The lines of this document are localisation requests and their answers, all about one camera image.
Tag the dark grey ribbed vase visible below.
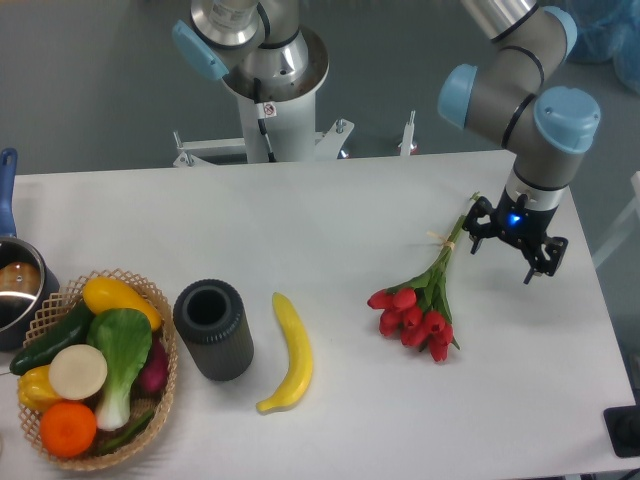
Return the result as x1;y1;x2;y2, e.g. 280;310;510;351
173;279;254;382

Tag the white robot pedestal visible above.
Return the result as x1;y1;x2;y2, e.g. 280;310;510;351
172;21;354;164

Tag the yellow plastic banana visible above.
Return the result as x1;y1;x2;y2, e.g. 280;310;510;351
256;292;314;414

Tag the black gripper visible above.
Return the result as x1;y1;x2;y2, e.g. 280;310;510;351
462;171;569;284

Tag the yellow squash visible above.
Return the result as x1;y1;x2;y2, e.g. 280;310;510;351
82;276;163;331

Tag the woven wicker basket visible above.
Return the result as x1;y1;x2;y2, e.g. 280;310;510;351
18;269;178;472

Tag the purple red onion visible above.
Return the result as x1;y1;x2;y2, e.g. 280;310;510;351
137;337;169;394

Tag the black device at edge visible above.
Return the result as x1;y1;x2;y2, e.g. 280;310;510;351
603;405;639;458

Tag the orange fruit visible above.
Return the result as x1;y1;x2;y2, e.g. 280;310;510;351
39;402;97;458

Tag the blue handled saucepan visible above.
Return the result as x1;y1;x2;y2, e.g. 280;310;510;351
1;148;59;352

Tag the red tulip bouquet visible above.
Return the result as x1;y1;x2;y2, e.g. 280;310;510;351
367;214;466;363

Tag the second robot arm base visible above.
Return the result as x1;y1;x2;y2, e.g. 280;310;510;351
172;1;310;85

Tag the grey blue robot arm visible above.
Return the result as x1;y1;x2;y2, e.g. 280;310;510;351
438;1;601;277

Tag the yellow bell pepper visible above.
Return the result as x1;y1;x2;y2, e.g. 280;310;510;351
18;365;63;412

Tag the green bok choy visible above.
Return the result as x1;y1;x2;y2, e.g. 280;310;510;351
87;308;152;431

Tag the blue plastic bag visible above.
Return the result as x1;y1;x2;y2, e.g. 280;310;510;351
567;1;639;94

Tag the white round radish slice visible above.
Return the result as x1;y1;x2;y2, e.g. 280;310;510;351
48;344;108;401

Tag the dark green cucumber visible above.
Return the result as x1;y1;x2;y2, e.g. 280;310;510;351
9;300;95;376

